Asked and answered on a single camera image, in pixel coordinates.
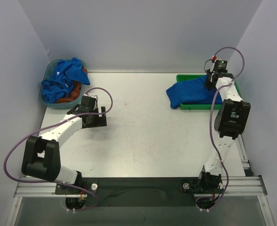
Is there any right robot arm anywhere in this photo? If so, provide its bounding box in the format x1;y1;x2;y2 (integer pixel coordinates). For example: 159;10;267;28
204;69;251;177

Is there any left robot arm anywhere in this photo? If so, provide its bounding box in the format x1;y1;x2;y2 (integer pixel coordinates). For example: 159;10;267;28
21;96;107;186

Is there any pile of blue towels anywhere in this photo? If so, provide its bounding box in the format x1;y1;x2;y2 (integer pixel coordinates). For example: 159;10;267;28
41;57;90;104

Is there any teal plastic basket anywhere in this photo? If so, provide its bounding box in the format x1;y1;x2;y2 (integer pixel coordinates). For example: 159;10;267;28
40;57;90;108

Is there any orange brown towel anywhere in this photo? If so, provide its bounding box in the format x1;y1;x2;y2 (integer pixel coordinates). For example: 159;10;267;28
54;62;90;104

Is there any green plastic tray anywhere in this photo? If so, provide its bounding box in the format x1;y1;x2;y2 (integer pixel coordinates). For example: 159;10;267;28
175;74;244;111

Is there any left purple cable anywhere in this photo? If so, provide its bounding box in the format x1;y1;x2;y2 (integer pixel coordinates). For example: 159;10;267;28
3;87;113;211

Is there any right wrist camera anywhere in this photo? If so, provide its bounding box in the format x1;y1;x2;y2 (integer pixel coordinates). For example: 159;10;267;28
213;60;228;73

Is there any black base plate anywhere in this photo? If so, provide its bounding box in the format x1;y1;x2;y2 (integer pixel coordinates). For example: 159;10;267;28
55;177;223;208

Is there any aluminium frame rail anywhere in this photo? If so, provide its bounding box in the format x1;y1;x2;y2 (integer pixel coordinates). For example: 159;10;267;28
14;177;267;197

